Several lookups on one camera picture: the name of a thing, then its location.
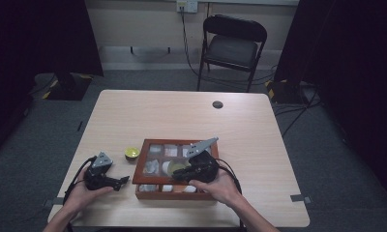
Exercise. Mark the small yellow-green cup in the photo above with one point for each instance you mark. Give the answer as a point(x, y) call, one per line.
point(175, 166)
point(132, 153)

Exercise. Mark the black stand base striped tape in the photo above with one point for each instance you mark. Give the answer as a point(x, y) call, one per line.
point(67, 87)
point(283, 92)

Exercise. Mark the dark round table grommet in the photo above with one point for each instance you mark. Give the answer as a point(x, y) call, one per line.
point(217, 104)

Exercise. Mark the black folding chair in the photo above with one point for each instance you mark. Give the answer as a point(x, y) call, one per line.
point(232, 50)

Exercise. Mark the wooden box with glass lid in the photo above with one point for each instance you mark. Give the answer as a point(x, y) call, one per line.
point(156, 195)

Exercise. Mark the person's left hand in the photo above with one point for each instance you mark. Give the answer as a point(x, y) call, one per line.
point(82, 195)

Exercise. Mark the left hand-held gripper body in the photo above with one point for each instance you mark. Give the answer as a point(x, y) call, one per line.
point(96, 179)

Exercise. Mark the person's right hand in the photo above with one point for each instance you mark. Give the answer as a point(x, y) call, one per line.
point(220, 190)

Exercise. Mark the white wall socket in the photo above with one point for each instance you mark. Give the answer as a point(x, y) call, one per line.
point(187, 5)

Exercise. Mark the dark curtain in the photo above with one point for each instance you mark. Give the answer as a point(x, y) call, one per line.
point(36, 48)
point(349, 64)

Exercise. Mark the group of silvery wrapped packets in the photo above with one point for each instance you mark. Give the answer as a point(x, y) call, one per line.
point(170, 150)

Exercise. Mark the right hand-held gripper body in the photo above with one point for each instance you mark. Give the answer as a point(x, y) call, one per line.
point(202, 169)

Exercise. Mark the grey tape strip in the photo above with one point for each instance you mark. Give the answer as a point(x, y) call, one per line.
point(300, 198)
point(52, 202)

